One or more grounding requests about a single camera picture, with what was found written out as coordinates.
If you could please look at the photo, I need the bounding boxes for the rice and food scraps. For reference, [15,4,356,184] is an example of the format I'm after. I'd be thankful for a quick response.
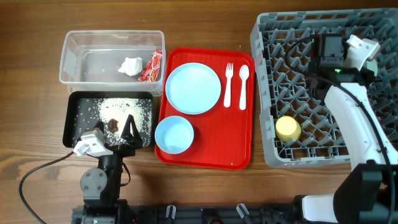
[72,98,152,147]

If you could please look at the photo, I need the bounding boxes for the light blue bowl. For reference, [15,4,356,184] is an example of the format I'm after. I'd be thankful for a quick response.
[155,116,194,154]

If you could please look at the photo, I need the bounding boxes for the white napkin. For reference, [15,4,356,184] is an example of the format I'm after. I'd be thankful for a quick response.
[118,57,143,77]

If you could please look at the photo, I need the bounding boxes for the red ketchup packet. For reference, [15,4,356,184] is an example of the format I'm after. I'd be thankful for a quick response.
[137,50,163,82]

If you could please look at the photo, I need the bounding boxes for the light blue plate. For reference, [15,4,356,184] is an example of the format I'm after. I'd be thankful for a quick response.
[165,62,221,115]

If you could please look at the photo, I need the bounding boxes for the white plastic fork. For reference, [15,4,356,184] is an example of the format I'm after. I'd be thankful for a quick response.
[223,63,233,108]

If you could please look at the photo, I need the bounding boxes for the white plastic spoon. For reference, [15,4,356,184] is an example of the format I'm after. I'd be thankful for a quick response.
[239,65,249,110]

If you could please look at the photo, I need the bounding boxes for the yellow plastic cup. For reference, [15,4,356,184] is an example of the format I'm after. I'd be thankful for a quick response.
[275,116,302,142]

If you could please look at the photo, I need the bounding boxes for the mint green bowl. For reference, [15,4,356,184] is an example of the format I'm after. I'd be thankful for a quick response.
[366,59,378,77]

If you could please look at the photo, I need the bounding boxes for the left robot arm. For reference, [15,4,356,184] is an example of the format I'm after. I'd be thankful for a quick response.
[71,114,143,224]

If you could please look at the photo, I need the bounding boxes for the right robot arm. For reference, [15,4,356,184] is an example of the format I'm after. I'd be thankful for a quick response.
[296,34,397,223]

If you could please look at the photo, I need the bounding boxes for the grey dishwasher rack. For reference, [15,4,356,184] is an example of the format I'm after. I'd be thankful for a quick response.
[250,8,397,169]

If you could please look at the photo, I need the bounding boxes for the black plastic tray bin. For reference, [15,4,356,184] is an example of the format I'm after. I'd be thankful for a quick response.
[63,91,154,148]

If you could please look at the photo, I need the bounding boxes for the clear plastic bin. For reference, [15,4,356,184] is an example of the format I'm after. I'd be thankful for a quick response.
[59,30,166,96]

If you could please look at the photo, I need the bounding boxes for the red serving tray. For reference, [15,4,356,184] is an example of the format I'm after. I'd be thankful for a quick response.
[155,47,255,170]

